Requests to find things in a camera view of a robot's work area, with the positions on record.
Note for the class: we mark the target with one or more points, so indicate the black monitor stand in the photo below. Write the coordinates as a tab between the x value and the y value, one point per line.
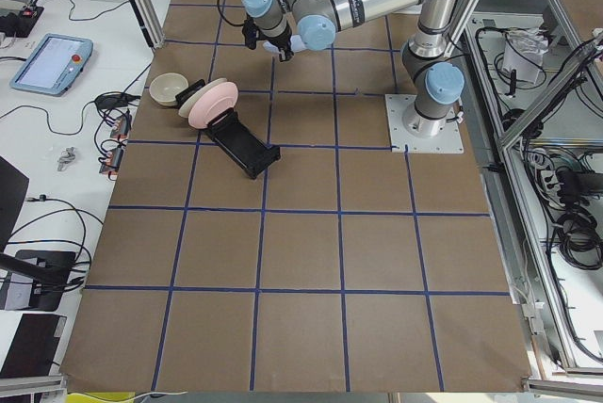
36	279

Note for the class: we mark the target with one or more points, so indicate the cream bowl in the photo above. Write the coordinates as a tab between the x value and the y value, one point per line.
164	88

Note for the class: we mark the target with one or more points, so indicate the crumpled white paper bag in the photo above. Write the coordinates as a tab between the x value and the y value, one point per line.
524	54

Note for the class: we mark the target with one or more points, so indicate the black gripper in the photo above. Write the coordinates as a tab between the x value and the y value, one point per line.
280	41

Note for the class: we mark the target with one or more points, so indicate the near teach pendant tablet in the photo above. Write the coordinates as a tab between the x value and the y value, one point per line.
54	65

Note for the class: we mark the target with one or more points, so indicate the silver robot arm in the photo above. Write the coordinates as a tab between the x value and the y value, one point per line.
438	83

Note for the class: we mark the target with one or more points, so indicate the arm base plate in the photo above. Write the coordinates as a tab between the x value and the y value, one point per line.
410	133

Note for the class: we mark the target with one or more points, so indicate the pink plate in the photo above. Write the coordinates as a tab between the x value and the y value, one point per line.
211	105

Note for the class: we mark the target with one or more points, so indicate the small metal bracket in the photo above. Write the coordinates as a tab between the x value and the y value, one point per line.
66	157

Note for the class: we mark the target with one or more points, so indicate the cream plate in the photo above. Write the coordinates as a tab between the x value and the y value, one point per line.
186	107

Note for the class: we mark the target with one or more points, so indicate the black dish rack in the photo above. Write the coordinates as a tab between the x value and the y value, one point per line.
235	139

